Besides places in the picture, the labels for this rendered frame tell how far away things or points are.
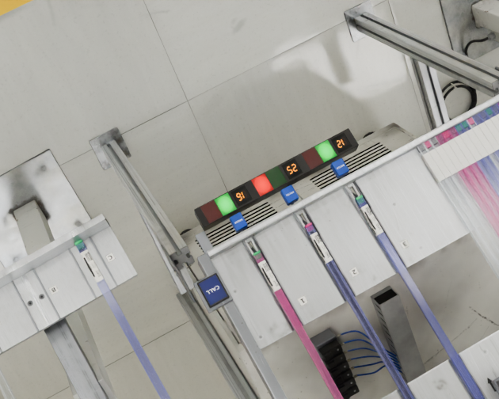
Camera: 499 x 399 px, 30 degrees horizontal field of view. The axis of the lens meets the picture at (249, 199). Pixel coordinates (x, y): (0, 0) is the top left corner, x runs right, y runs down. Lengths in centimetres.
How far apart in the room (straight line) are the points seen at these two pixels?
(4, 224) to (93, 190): 24
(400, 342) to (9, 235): 100
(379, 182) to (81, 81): 85
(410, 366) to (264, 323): 53
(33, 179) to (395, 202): 97
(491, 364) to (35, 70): 123
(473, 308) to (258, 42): 85
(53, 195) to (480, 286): 106
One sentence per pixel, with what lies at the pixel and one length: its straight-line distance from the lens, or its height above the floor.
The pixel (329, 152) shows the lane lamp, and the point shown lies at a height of 66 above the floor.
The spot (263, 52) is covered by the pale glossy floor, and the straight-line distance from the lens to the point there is 239.
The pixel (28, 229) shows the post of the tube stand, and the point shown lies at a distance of 222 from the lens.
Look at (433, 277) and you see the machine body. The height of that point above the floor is 62.
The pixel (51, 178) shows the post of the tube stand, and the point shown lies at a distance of 233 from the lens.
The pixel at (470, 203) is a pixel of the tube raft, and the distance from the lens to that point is 177.
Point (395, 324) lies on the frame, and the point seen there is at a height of 66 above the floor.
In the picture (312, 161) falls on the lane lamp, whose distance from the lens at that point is 176.
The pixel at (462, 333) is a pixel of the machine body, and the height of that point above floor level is 62.
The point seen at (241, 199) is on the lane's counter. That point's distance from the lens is 173.
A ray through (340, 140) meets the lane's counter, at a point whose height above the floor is 66.
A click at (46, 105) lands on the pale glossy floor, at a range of 228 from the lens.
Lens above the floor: 215
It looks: 59 degrees down
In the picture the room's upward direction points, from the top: 138 degrees clockwise
